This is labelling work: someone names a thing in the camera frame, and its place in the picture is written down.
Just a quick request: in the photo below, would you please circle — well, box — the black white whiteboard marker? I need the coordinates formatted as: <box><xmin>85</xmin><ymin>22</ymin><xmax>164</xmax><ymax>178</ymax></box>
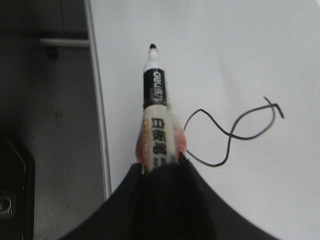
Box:
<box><xmin>135</xmin><ymin>43</ymin><xmax>187</xmax><ymax>174</ymax></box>

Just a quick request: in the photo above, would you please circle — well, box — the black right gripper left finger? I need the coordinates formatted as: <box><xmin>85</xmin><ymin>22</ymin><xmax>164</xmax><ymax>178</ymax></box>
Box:
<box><xmin>61</xmin><ymin>163</ymin><xmax>143</xmax><ymax>240</ymax></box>

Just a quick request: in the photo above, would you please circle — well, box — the white glossy whiteboard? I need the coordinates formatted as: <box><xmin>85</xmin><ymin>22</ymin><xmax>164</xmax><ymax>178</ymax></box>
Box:
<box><xmin>85</xmin><ymin>0</ymin><xmax>320</xmax><ymax>239</ymax></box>

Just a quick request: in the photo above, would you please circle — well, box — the white horizontal wall rail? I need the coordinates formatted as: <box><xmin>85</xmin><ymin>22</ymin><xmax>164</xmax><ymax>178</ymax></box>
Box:
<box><xmin>39</xmin><ymin>38</ymin><xmax>90</xmax><ymax>48</ymax></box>

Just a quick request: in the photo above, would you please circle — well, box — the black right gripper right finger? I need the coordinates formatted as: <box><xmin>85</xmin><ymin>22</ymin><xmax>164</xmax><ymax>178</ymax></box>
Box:
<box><xmin>139</xmin><ymin>154</ymin><xmax>275</xmax><ymax>240</ymax></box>

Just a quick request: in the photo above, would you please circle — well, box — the black drawn number eight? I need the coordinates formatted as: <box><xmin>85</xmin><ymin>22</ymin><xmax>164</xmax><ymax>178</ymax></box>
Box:
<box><xmin>183</xmin><ymin>96</ymin><xmax>285</xmax><ymax>168</ymax></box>

